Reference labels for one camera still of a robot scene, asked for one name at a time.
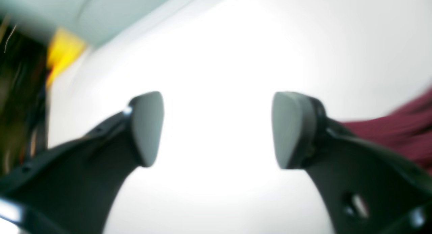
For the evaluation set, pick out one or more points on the dark red t-shirt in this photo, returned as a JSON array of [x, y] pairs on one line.
[[407, 130]]

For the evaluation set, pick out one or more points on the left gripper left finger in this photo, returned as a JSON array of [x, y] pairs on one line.
[[70, 189]]

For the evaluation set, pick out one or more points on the yellow object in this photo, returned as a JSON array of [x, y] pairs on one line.
[[63, 50]]

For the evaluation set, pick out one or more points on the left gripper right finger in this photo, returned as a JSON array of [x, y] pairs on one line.
[[366, 188]]

